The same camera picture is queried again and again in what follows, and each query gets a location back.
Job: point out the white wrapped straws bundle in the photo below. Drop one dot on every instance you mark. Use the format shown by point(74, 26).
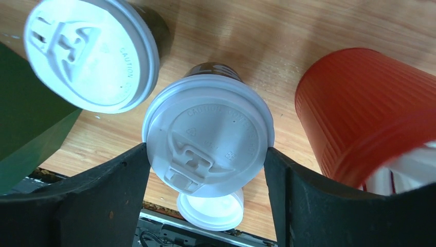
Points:
point(409, 171)

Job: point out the white single cup lid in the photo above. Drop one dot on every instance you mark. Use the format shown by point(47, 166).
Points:
point(207, 135)

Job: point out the white plastic lid stack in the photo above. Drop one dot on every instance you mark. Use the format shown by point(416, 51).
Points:
point(213, 214)

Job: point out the red straw holder cup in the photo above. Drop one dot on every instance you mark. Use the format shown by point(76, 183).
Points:
point(360, 109)

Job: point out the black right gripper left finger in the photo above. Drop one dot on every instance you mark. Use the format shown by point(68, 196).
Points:
point(98, 207)

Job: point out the green paper bag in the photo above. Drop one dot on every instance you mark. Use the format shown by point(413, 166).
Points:
point(34, 120)

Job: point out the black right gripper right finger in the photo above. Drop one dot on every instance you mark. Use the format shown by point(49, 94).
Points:
point(310, 209)

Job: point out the brown coffee cup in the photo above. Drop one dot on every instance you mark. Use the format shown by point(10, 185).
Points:
point(214, 68)
point(159, 29)

